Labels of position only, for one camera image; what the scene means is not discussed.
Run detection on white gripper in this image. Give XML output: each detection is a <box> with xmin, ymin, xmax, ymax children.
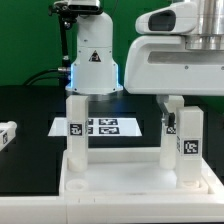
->
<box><xmin>124</xmin><ymin>1</ymin><xmax>224</xmax><ymax>127</ymax></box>

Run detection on white sheet with markers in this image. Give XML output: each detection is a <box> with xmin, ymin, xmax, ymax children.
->
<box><xmin>48</xmin><ymin>117</ymin><xmax>142</xmax><ymax>137</ymax></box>

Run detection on black cables at base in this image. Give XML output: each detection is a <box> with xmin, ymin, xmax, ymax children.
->
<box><xmin>22</xmin><ymin>67</ymin><xmax>72</xmax><ymax>86</ymax></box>

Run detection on white desk top tray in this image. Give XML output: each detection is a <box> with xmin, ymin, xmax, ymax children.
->
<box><xmin>59</xmin><ymin>148</ymin><xmax>224</xmax><ymax>196</ymax></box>

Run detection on black camera on stand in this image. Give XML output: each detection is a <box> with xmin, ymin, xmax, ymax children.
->
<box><xmin>67</xmin><ymin>0</ymin><xmax>101</xmax><ymax>14</ymax></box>

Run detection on white L-shaped corner fence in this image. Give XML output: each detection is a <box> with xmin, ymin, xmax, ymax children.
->
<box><xmin>0</xmin><ymin>168</ymin><xmax>224</xmax><ymax>224</ymax></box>

